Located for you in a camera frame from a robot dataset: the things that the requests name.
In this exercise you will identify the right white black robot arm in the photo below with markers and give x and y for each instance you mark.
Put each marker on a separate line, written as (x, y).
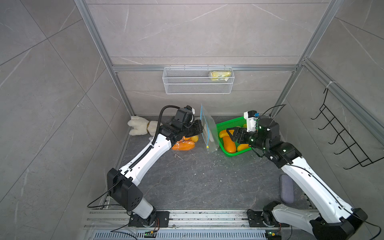
(334, 218)

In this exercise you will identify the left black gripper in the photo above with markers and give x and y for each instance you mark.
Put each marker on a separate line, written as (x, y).
(197, 130)

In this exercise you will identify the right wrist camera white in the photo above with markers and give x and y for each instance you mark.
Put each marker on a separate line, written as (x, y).
(251, 118)

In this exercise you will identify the white plush teddy bear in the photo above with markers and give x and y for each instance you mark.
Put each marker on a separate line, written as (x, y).
(141, 126)

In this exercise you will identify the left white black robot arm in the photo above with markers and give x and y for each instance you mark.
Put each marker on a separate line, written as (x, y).
(122, 183)

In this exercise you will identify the purple round pad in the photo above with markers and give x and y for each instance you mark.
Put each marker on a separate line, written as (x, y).
(287, 189)

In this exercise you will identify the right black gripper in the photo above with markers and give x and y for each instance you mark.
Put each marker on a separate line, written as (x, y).
(236, 132)

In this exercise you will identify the clear zip-top bag blue zipper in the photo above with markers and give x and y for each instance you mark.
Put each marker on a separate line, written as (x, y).
(185, 139)

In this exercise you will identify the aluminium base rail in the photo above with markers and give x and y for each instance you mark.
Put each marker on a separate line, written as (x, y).
(186, 225)

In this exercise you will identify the yellow sponge in wire basket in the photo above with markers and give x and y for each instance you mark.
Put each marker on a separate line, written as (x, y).
(220, 75)

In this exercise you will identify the black wire wall hook rack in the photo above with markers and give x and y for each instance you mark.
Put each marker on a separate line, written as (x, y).
(343, 135)

